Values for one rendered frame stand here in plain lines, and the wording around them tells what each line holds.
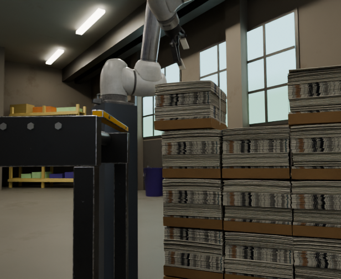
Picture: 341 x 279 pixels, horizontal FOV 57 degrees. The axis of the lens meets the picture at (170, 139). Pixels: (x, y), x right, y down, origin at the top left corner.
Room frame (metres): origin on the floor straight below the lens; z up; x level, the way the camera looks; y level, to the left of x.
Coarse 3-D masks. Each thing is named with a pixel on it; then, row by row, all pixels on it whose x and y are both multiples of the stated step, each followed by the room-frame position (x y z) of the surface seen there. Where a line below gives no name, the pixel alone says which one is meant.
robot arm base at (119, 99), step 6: (102, 96) 1.76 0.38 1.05; (108, 96) 1.74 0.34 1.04; (114, 96) 1.74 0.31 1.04; (120, 96) 1.76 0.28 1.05; (126, 96) 1.80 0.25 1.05; (96, 102) 1.75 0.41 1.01; (102, 102) 1.74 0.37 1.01; (108, 102) 1.70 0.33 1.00; (114, 102) 1.73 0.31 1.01; (120, 102) 1.75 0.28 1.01; (126, 102) 1.77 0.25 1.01
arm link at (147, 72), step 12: (144, 24) 1.77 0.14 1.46; (156, 24) 1.75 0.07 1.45; (144, 36) 1.78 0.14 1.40; (156, 36) 1.77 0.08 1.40; (144, 48) 1.80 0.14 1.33; (156, 48) 1.80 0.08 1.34; (144, 60) 1.81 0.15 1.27; (156, 60) 1.84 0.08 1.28; (144, 72) 1.80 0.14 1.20; (156, 72) 1.82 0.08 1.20; (144, 84) 1.82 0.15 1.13; (144, 96) 1.90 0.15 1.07
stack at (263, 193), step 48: (192, 144) 1.48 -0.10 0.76; (240, 144) 1.40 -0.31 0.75; (288, 144) 1.41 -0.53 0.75; (336, 144) 1.27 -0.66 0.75; (192, 192) 1.48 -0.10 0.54; (240, 192) 1.40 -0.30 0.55; (288, 192) 1.33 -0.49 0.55; (336, 192) 1.26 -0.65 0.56; (192, 240) 1.49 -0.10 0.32; (240, 240) 1.40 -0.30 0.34; (288, 240) 1.33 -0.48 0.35; (336, 240) 1.27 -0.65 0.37
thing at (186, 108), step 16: (208, 80) 1.44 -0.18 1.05; (160, 96) 1.53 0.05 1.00; (176, 96) 1.51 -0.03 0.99; (192, 96) 1.48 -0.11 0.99; (208, 96) 1.45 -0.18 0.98; (160, 112) 1.54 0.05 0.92; (176, 112) 1.51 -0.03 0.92; (192, 112) 1.48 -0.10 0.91; (208, 112) 1.45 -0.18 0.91; (192, 128) 1.48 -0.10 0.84; (208, 128) 1.47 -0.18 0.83
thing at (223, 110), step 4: (224, 92) 1.73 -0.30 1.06; (224, 96) 1.74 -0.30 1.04; (220, 100) 1.65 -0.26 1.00; (224, 100) 1.72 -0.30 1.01; (220, 104) 1.64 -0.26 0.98; (224, 104) 1.73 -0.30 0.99; (224, 108) 1.73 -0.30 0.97; (220, 112) 1.66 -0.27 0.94; (224, 112) 1.75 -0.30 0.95; (220, 116) 1.66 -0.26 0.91; (224, 116) 1.74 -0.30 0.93; (220, 120) 1.66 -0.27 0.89; (224, 120) 1.76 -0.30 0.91; (224, 124) 1.74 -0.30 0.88
